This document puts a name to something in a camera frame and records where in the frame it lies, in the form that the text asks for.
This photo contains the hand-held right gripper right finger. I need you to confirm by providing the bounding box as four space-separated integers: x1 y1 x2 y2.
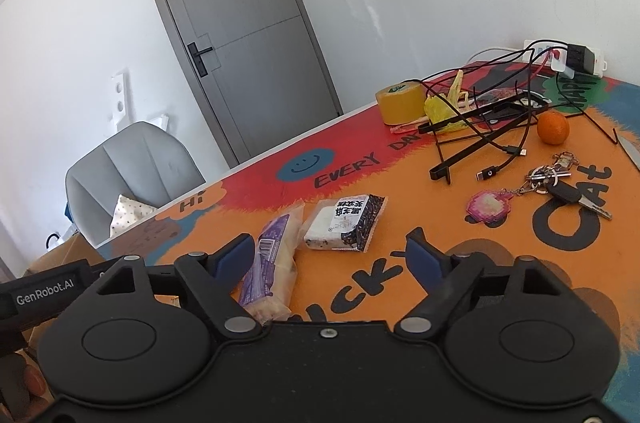
394 227 577 342

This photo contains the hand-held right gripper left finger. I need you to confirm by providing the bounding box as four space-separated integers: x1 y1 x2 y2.
92 233 264 342

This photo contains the purple snack packet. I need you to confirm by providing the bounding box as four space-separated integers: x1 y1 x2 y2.
237 203 306 325

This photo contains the brown cardboard box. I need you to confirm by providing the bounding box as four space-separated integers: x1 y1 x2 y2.
20 233 181 359

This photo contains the white and black snack packet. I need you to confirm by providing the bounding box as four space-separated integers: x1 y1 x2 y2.
300 194 389 253

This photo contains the person's left hand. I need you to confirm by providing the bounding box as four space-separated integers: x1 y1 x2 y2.
0 350 47 410

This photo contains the white dotted pillow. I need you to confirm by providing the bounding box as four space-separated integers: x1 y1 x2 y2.
109 194 156 238

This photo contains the black metal stand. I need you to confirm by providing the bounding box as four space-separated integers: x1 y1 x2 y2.
417 90 553 184

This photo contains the grey chair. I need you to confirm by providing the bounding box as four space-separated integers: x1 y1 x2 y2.
65 122 207 250

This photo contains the yellow plastic bag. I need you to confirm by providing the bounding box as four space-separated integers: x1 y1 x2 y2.
424 70 474 134

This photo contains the bunch of keys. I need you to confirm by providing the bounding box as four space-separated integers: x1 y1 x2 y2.
525 153 614 222

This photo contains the yellow tape roll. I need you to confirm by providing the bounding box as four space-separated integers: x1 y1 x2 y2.
376 79 426 125

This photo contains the orange fruit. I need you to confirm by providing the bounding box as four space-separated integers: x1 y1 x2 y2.
537 110 571 146

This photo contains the white foam board with holes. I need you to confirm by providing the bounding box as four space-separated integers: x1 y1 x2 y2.
109 67 132 134

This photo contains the grey door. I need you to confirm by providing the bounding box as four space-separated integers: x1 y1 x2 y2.
134 0 345 169

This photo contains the grey metal blade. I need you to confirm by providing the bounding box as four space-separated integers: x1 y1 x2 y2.
614 128 640 170

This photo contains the white power strip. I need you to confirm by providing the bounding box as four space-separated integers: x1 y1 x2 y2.
522 39 609 78

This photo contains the black charger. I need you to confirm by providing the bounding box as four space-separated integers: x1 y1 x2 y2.
566 44 600 75

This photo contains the pink keychain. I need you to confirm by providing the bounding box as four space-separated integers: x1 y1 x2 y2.
466 188 516 225

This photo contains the black door handle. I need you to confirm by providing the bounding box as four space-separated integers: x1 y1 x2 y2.
187 42 213 77

